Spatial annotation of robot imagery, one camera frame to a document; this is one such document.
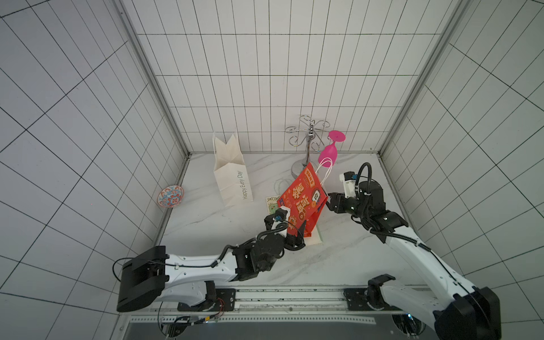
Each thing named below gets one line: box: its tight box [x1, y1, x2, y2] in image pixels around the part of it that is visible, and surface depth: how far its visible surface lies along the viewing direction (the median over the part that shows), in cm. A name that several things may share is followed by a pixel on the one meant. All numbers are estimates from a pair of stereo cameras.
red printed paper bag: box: [277, 162, 330, 238], surface depth 83 cm
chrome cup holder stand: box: [285, 114, 331, 179], surface depth 91 cm
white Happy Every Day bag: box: [212, 133, 254, 208], surface depth 91 cm
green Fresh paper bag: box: [265, 194, 281, 215], surface depth 101 cm
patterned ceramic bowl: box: [157, 184, 185, 209], surface depth 101 cm
